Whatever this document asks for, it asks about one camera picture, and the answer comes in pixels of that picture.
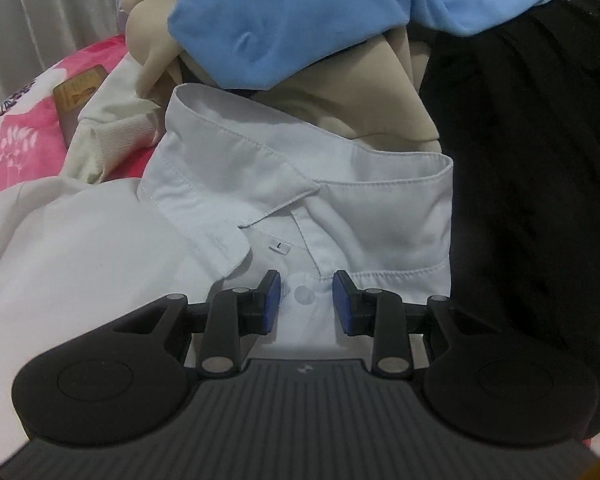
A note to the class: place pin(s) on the grey curtain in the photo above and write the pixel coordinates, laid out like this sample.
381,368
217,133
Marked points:
40,10

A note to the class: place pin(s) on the light blue garment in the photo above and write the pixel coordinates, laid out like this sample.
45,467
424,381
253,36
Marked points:
305,20

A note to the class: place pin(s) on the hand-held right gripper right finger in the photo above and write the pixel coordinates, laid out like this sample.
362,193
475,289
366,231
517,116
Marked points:
342,305

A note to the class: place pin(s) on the black garment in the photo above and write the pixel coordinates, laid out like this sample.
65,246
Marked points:
530,160

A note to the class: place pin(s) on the beige jacket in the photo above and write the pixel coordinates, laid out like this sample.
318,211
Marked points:
330,110

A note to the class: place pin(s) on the white button shirt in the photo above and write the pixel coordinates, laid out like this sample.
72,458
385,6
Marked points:
355,195

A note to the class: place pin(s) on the brown booklet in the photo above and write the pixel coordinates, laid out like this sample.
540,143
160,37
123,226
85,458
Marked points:
77,90

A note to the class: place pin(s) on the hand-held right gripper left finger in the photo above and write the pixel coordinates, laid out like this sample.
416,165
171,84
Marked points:
271,305

